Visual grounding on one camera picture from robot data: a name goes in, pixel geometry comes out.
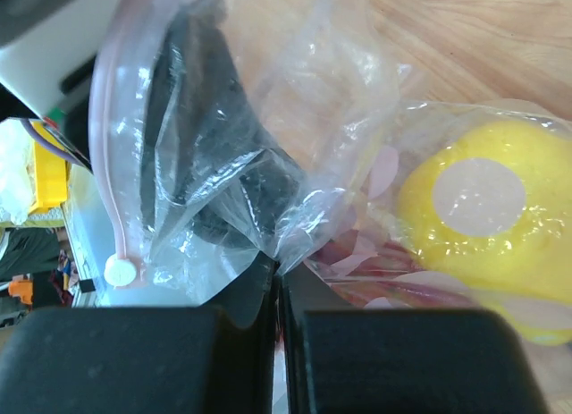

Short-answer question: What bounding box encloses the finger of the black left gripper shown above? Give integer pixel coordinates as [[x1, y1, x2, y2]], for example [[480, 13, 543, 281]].
[[140, 0, 304, 253]]

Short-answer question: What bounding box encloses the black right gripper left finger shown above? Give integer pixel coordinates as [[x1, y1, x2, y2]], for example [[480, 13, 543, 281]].
[[1, 255, 275, 413]]

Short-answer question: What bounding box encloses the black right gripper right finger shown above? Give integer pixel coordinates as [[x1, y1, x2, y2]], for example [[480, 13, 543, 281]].
[[279, 266, 548, 413]]

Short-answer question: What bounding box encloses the clear polka dot zip bag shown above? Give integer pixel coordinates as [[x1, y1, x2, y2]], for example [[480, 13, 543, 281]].
[[87, 0, 572, 343]]

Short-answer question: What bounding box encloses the red fake grape bunch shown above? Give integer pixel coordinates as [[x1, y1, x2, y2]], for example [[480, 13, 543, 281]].
[[305, 229, 477, 308]]

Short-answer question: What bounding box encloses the yellow fake pear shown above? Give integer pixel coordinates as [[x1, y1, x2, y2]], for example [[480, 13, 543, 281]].
[[397, 120, 571, 345]]

